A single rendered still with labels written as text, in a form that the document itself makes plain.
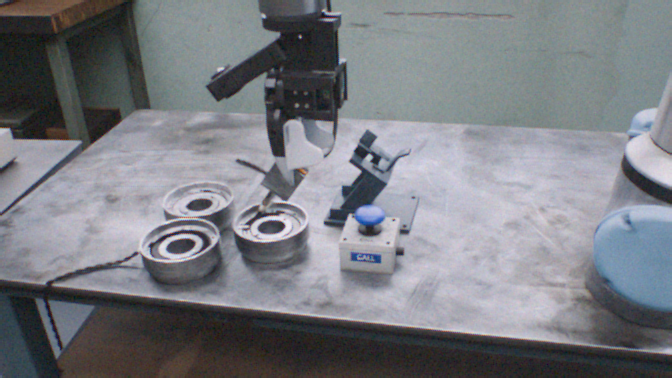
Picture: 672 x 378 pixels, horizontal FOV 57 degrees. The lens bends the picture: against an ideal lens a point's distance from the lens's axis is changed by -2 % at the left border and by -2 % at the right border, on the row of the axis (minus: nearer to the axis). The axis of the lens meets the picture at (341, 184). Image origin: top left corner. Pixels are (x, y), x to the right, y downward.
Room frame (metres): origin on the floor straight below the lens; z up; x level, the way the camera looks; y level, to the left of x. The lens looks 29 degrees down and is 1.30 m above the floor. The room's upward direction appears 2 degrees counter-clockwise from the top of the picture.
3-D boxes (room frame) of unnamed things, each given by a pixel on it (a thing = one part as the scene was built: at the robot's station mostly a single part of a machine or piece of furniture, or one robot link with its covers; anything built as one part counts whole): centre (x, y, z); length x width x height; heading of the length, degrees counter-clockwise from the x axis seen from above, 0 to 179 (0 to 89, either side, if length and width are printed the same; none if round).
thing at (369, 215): (0.70, -0.04, 0.85); 0.04 x 0.04 x 0.05
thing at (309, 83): (0.70, 0.04, 1.07); 0.09 x 0.08 x 0.12; 75
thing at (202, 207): (0.81, 0.21, 0.82); 0.10 x 0.10 x 0.04
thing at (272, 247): (0.74, 0.10, 0.82); 0.10 x 0.10 x 0.04
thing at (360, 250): (0.69, -0.04, 0.82); 0.08 x 0.07 x 0.05; 77
